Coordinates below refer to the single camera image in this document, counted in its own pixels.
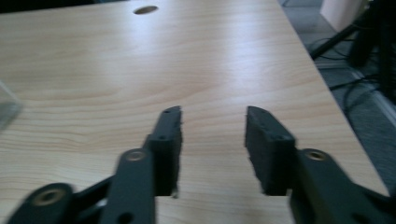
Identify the white cabinet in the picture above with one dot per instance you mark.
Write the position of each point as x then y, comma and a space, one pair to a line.
341, 12

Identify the black stand leg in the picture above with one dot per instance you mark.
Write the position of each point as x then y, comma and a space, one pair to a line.
334, 42

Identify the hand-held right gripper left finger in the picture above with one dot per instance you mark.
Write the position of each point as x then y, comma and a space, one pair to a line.
165, 149

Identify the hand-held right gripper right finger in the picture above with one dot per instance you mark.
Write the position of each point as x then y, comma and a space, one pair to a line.
270, 155

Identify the clear plastic container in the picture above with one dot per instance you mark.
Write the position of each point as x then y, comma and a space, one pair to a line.
7, 109

